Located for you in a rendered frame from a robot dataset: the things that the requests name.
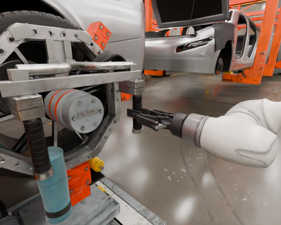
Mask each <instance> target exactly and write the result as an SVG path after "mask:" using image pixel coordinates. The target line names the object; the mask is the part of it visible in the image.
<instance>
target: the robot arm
mask: <svg viewBox="0 0 281 225"><path fill-rule="evenodd" d="M127 116H128V117H132V118H135V119H136V122H137V123H139V124H142V125H144V126H147V127H149V128H152V129H153V130H154V131H158V129H159V128H163V129H167V130H170V132H171V134H172V135H174V136H176V137H179V138H182V139H183V141H184V142H186V143H189V144H192V145H194V146H197V147H199V148H203V149H205V150H206V151H208V152H209V153H211V154H212V155H215V156H217V157H219V158H222V159H224V160H227V161H230V162H232V163H236V164H239V165H243V166H248V167H255V168H267V167H269V166H270V165H271V164H272V163H273V161H274V160H275V158H276V156H277V153H278V149H279V137H278V136H277V135H275V134H276V133H278V132H279V130H280V129H281V102H273V101H270V100H268V99H260V100H247V101H243V102H240V103H238V104H237V105H235V106H234V107H232V108H231V109H230V110H229V111H228V112H227V113H226V114H225V115H224V116H220V117H218V118H215V117H209V116H203V115H199V114H195V113H191V114H190V115H189V114H185V113H181V112H179V113H174V112H168V111H164V110H159V109H154V110H152V109H151V110H149V109H146V108H142V112H141V111H137V110H133V109H130V108H128V109H127Z"/></svg>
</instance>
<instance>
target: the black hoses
mask: <svg viewBox="0 0 281 225"><path fill-rule="evenodd" d="M109 61H111V62H126V59H125V58H124V57H123V56H122V55H120V54H117V53H113V52H111V51H105V52H103V53H102V54H100V55H98V56H97V57H96V59H95V60H94V61H93V62H109ZM117 71H125V69H123V70H114V72H117ZM94 73H98V72H97V71H95V70H84V71H83V74H94ZM69 75H77V73H76V72H69Z"/></svg>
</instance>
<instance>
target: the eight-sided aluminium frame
mask: <svg viewBox="0 0 281 225"><path fill-rule="evenodd" d="M45 38H51V39H53V40H54V41H63V40H70V42H71V43H77V44H78V46H79V47H80V48H81V49H82V50H83V51H84V52H85V53H86V54H87V55H88V56H89V57H90V58H91V60H92V61H94V60H95V59H96V57H97V56H98V55H100V54H102V53H103V51H102V49H101V48H100V47H99V46H98V45H97V44H96V43H95V42H94V41H93V40H92V36H90V35H89V33H88V32H87V31H82V30H80V29H79V30H75V29H64V28H56V27H48V26H41V25H30V24H28V23H25V24H22V23H14V24H12V25H10V26H9V27H8V28H7V29H6V30H4V31H3V33H2V34H1V35H0V65H1V64H2V63H3V62H4V61H5V60H6V59H7V57H8V56H9V55H10V54H11V53H12V52H13V51H14V50H15V49H16V48H17V47H18V46H19V45H20V44H21V43H22V42H23V40H32V41H45ZM118 85H119V82H113V83H107V104H108V114H107V115H106V117H105V119H104V120H103V122H102V123H101V125H100V126H99V128H98V129H97V131H96V133H95V134H94V136H93V138H92V139H91V141H90V142H89V144H88V145H87V146H85V147H82V148H80V149H78V150H75V151H73V152H70V153H68V154H66V155H63V157H64V161H65V165H66V170H69V169H71V168H73V167H75V166H77V165H79V164H81V163H84V162H86V161H88V160H90V159H92V158H94V157H96V156H98V155H99V153H100V152H101V151H102V148H103V146H104V145H105V143H106V141H107V140H108V138H109V137H110V135H111V133H112V132H113V130H114V128H115V126H116V125H117V123H118V122H119V121H120V118H121V117H122V110H121V92H119V86H118ZM0 167H1V168H5V169H9V170H12V171H17V172H20V173H24V174H28V175H33V170H34V166H33V162H32V159H31V158H30V157H27V156H23V155H21V154H17V153H14V152H11V151H9V150H5V149H2V148H0Z"/></svg>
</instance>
